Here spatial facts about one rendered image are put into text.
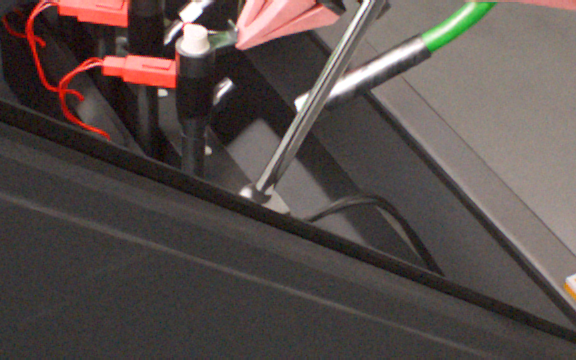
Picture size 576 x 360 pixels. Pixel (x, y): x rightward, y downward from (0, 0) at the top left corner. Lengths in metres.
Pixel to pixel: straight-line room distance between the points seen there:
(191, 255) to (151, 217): 0.03
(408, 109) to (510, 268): 0.18
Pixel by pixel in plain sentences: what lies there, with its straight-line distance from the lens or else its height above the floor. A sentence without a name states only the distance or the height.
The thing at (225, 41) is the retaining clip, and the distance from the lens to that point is 0.95.
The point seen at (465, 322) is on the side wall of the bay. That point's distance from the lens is 0.67.
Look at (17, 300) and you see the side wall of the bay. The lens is 0.48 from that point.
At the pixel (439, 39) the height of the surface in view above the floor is 1.20.
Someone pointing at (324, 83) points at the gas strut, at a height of 1.37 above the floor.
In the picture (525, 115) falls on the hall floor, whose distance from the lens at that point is 2.69.
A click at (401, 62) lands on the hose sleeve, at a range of 0.86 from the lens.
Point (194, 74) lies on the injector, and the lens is 0.94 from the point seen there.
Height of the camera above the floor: 1.71
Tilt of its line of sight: 44 degrees down
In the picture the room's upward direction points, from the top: 5 degrees clockwise
